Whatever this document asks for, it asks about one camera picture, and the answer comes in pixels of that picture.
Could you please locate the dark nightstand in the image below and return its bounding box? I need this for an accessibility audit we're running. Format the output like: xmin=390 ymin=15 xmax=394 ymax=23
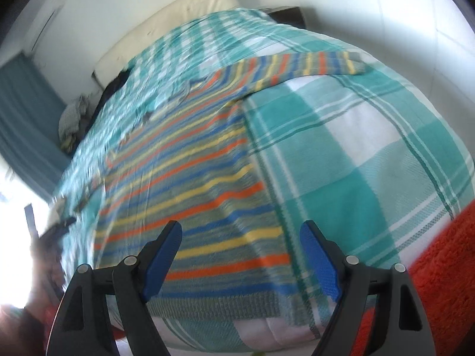
xmin=267 ymin=5 xmax=307 ymax=29

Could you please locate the teal white plaid blanket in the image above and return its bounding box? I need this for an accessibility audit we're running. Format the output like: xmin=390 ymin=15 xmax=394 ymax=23
xmin=48 ymin=7 xmax=475 ymax=353

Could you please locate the striped knitted sweater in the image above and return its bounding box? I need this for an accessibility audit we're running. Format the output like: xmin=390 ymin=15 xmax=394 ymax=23
xmin=93 ymin=50 xmax=368 ymax=321

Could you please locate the dark clothing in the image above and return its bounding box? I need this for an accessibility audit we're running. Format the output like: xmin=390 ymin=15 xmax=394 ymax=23
xmin=89 ymin=65 xmax=136 ymax=127

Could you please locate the teal curtain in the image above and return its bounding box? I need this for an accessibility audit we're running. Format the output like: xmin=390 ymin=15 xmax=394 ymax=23
xmin=0 ymin=52 xmax=71 ymax=201

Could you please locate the grey patterned cloth bundle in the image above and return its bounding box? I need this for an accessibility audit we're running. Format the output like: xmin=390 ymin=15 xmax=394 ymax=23
xmin=59 ymin=94 xmax=90 ymax=143

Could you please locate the cream padded headboard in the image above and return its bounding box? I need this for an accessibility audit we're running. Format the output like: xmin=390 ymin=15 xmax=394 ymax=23
xmin=93 ymin=0 xmax=246 ymax=82

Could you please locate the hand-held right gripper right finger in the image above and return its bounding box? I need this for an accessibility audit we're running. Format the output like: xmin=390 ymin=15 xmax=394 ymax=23
xmin=300 ymin=220 xmax=436 ymax=356

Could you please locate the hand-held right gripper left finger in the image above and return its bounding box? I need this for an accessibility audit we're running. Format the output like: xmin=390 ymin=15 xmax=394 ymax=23
xmin=46 ymin=220 xmax=183 ymax=356

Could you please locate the red fluffy rug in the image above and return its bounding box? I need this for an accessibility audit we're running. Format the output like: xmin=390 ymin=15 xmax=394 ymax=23
xmin=349 ymin=208 xmax=475 ymax=356

